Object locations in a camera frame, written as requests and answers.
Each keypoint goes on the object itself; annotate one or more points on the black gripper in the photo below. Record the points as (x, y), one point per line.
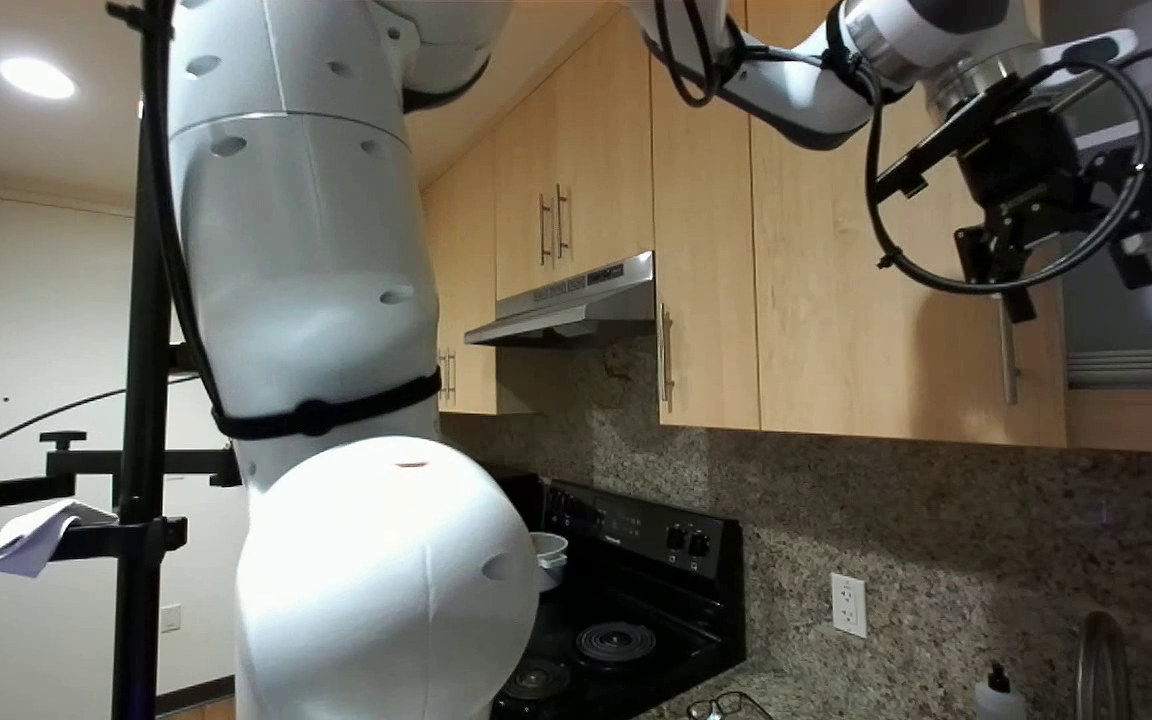
(1014, 150)

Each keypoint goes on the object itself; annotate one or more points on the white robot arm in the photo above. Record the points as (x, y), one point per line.
(384, 573)

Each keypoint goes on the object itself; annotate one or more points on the middle upper cabinet door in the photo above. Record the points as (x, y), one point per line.
(858, 350)

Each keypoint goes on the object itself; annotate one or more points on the cabinet door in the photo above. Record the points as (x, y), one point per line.
(704, 306)
(858, 350)

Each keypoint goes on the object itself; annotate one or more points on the left upper cabinet door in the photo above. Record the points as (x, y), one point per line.
(704, 306)

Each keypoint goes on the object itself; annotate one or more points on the stacked white plates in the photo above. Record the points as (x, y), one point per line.
(1109, 371)

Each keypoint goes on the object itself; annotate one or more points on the steel range hood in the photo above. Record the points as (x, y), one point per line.
(591, 306)

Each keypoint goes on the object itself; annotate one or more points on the chrome faucet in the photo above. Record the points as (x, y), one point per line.
(1102, 670)

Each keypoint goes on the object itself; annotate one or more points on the soap dispenser bottle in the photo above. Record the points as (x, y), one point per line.
(994, 698)

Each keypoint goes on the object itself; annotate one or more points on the black electric stove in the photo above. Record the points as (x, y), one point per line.
(648, 605)

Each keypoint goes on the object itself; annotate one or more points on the white pot on stove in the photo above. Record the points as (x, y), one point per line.
(554, 556)

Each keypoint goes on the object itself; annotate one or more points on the white paper scrap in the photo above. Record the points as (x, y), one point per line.
(29, 541)

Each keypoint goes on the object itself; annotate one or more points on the white wall outlet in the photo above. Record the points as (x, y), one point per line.
(851, 605)

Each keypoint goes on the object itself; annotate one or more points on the far cabinet double handles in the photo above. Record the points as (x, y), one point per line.
(554, 225)

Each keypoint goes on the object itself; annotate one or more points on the black camera stand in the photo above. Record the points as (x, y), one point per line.
(140, 534)

